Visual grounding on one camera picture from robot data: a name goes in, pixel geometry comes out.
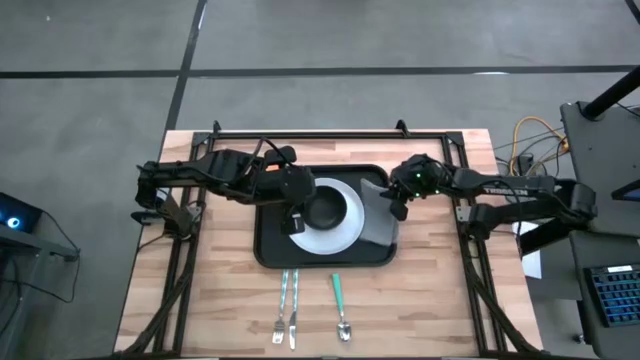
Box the yellow cable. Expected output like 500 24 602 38
510 115 570 176

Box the black plastic tray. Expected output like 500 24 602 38
253 163 400 270

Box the black pole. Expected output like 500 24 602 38
582 64 640 121

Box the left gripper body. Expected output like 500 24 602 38
258 163 318 207

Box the black device with blue light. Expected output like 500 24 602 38
0 192 44 234

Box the white paper sheet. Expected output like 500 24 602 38
510 222 544 280

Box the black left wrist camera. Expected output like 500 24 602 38
263 145 298 169

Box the grey cloth napkin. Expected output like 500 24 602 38
359 178 400 247

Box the grey side desk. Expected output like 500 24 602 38
559 101 640 360

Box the knife with teal-white handle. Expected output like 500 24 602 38
288 268 300 352

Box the black bowl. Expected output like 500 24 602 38
302 185 350 231

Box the fork with teal-white handle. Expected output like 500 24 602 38
271 268 290 346

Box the keyboard with blue backlight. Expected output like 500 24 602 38
583 264 640 329

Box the white round plate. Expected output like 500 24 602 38
288 177 366 256

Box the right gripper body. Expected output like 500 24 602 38
389 153 454 202

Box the spoon with teal handle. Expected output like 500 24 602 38
330 272 353 344

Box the black metal table frame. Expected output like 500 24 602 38
113 119 542 359

